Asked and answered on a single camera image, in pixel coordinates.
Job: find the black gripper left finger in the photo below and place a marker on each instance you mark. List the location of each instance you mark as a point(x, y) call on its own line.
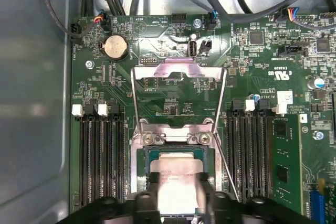
point(118, 211)

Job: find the black RAM slot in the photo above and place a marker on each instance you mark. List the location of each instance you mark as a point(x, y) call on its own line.
point(94, 155)
point(84, 155)
point(254, 155)
point(118, 155)
point(233, 155)
point(243, 155)
point(265, 155)
point(105, 155)

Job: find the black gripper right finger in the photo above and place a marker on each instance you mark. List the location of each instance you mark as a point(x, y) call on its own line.
point(236, 211)

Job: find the white barcode sticker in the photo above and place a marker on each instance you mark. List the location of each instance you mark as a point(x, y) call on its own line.
point(284, 96)

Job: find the green RAM stick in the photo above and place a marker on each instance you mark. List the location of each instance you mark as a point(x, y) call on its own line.
point(286, 155)

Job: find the internal USB port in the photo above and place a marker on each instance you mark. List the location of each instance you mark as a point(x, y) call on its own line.
point(193, 48)

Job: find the black grey PC case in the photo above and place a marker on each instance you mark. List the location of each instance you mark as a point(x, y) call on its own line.
point(31, 77)

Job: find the round coin battery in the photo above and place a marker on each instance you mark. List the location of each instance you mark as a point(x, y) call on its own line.
point(115, 48)

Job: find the silver topped CPU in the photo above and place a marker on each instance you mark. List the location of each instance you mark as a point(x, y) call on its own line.
point(178, 182)

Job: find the green motherboard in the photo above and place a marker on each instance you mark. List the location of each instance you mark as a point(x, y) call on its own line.
point(249, 77)

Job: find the blue expansion slot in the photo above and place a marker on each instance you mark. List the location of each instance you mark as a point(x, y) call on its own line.
point(317, 203)

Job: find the silver blue capacitor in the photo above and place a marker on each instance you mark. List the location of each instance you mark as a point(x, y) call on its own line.
point(317, 82)
point(256, 96)

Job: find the metal socket cover frame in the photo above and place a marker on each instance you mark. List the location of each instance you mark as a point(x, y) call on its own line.
point(162, 71)

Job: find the silver board screw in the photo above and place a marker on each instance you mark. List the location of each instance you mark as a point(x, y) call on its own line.
point(90, 64)
point(318, 135)
point(197, 22)

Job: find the metal CPU socket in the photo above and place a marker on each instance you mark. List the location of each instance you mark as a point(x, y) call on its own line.
point(137, 171)

